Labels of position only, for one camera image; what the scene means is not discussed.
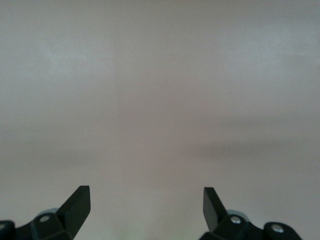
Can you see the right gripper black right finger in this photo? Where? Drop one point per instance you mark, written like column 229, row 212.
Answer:
column 215, row 212

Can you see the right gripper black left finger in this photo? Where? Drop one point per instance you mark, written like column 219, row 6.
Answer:
column 72, row 212

